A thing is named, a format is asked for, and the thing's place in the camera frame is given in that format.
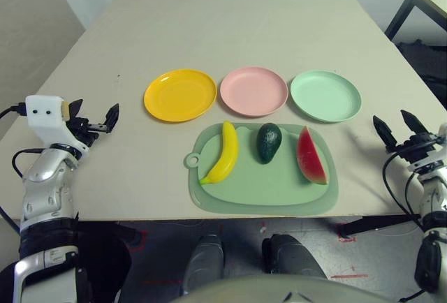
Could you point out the dark green toy avocado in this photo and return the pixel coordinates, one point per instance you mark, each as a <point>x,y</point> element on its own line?
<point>269,142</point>

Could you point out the mint green round plate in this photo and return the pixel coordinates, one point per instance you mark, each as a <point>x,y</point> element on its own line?
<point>324,95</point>

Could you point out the grey right robot leg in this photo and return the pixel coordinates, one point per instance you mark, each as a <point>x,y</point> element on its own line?
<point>293,257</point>

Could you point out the green cutting board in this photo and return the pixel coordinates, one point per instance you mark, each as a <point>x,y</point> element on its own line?
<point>265,188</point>

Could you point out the grey left robot leg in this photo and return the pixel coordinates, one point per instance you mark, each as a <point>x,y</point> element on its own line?
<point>204,264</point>

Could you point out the grey robot leg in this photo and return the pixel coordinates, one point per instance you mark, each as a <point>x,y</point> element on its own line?
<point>204,264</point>
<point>293,257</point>

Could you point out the red toy watermelon slice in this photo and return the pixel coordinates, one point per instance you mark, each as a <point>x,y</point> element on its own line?
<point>309,156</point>

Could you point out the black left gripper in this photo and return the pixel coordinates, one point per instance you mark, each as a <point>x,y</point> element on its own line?
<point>85,130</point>

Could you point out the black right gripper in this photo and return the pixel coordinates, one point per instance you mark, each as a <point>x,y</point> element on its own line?
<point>424,149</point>

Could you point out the pink round plate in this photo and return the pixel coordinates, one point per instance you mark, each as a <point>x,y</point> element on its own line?
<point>253,91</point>

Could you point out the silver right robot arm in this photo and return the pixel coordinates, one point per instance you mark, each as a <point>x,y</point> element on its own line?
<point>433,205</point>

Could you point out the yellow toy banana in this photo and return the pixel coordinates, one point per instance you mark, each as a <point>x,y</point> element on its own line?
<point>228,153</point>

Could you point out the black table base bar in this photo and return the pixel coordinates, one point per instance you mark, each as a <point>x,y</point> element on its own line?
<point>380,224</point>

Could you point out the yellow round plate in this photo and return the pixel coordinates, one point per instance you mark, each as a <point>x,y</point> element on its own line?
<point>179,95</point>

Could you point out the grey robot torso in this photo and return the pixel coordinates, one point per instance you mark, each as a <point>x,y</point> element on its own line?
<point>279,290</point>

